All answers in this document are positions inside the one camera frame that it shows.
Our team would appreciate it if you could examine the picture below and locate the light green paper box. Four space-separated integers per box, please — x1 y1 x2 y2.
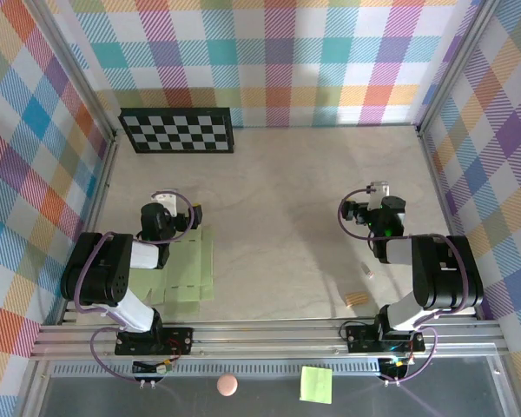
143 228 216 314

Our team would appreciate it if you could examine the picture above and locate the black white checkerboard panel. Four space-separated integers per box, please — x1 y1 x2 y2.
118 107 236 155

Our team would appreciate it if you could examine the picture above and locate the small black connector board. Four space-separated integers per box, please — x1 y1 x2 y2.
379 356 412 378
132 358 175 377

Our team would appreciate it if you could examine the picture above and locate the perforated metal strip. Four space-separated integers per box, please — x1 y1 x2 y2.
51 363 384 378

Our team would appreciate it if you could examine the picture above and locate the pink round disc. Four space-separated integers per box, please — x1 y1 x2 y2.
216 373 239 397

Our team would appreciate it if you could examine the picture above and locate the green sticky note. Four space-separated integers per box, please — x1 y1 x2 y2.
299 366 333 405

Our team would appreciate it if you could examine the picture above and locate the dark reflective panel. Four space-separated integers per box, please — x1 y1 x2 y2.
22 355 518 417

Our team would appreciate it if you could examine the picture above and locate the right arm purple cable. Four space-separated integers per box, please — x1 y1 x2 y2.
338 187 439 385

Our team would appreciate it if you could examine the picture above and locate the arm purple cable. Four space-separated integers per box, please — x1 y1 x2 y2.
72 189 196 385
338 187 439 385

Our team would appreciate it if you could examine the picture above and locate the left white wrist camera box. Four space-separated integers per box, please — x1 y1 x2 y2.
150 189 179 217

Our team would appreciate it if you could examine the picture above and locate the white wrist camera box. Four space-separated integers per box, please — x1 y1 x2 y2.
150 189 179 217
367 181 392 210

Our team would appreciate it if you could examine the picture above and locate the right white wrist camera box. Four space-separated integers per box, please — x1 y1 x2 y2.
367 181 392 210

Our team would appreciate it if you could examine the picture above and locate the aluminium side rail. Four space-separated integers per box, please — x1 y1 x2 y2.
58 135 119 326
416 125 481 321

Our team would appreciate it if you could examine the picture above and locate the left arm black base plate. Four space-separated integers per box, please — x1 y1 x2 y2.
114 325 195 356

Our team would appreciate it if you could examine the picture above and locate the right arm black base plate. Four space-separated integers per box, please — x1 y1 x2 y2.
345 323 426 354

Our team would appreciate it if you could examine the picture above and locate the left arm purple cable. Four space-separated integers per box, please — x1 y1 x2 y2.
72 189 196 385

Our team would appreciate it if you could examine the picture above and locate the aluminium cross rail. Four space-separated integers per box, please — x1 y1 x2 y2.
29 318 510 361

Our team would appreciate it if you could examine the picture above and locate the aluminium corner post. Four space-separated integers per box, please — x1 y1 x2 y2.
24 0 119 141
415 0 501 136

